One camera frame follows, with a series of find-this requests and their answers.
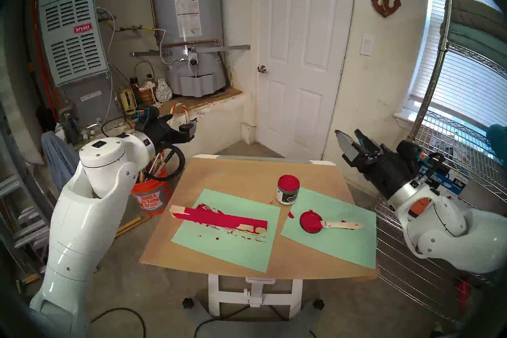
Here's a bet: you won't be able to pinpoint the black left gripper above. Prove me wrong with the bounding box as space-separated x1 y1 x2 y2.
145 113 197 155

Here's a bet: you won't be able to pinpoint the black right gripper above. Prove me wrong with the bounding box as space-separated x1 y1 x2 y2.
335 129 425 198

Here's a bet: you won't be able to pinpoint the wooden handle paint brush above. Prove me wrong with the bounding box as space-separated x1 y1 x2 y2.
320 220 364 230

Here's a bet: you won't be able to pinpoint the red paint sample jar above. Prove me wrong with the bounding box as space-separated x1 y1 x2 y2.
276 175 300 205

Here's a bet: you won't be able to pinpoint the wood plank with red paint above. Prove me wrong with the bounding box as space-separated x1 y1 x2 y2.
170 205 268 234

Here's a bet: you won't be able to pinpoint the striped candy cane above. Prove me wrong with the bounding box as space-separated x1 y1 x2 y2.
170 103 191 125

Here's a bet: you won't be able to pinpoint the white platform with wood top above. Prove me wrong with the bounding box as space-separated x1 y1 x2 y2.
75 88 258 155

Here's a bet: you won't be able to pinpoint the foil wrapped object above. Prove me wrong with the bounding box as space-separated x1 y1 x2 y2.
155 79 173 103

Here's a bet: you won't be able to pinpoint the white window sill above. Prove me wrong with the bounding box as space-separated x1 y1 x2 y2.
394 107 422 132

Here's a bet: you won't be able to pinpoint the yellow metal can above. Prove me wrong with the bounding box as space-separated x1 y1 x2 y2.
118 88 137 113

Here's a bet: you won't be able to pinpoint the brown board table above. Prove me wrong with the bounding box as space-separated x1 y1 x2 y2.
139 155 383 281

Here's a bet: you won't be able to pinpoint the orange plastic bucket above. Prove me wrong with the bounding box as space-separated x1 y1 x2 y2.
132 151 173 216

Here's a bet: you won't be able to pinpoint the red jar lid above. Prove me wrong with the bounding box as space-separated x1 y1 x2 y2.
300 211 326 234

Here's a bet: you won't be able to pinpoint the white panel door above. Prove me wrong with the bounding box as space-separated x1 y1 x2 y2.
257 0 357 161

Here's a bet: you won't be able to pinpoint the utility pump box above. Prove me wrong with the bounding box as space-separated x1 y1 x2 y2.
410 161 470 219

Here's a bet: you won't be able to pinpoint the green paper sheet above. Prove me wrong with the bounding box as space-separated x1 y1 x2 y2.
171 188 281 273
280 187 377 269

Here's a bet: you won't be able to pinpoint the long wooden stick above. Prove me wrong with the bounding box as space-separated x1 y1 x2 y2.
117 215 152 238

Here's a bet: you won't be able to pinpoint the gas pipe with yellow valve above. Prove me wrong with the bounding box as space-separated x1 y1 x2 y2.
104 24 159 35

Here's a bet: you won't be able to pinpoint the grey water heater tank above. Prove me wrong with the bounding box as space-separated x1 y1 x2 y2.
150 0 227 98

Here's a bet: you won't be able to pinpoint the white window blinds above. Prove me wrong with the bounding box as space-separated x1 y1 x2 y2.
410 0 507 128

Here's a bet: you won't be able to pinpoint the blue cloth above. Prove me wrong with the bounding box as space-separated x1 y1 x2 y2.
42 130 80 192

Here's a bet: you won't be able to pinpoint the teal fabric object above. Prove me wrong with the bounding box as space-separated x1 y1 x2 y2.
486 124 507 167

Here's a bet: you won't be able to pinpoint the grey bryant furnace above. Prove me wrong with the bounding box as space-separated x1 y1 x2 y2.
38 0 121 128

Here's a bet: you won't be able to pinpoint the green cushion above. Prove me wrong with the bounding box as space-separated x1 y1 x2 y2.
440 20 507 72

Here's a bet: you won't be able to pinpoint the white folding table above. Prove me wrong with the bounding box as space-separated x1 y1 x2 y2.
192 154 337 320

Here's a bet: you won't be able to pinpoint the red plastic object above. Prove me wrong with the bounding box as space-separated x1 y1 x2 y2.
456 277 474 308

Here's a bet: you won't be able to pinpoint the olive cushion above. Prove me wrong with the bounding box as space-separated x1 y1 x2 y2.
452 0 507 31

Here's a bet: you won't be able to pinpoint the aluminium ladder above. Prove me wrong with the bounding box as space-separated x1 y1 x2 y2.
0 104 60 282

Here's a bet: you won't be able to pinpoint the thick black left arm hose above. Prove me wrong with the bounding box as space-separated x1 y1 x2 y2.
145 145 186 182

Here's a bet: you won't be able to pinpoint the wicker basket with handle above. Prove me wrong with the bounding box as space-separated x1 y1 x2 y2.
133 61 157 106

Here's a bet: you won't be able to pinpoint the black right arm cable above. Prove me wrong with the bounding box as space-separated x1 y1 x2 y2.
426 152 451 185

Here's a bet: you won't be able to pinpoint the metal heater strap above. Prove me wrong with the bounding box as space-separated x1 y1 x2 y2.
130 44 251 57

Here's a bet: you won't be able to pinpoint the chrome wire shelf rack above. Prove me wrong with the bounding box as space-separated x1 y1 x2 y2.
372 0 507 322

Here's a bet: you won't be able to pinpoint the black floor cable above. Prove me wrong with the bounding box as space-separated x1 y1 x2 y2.
91 308 147 338

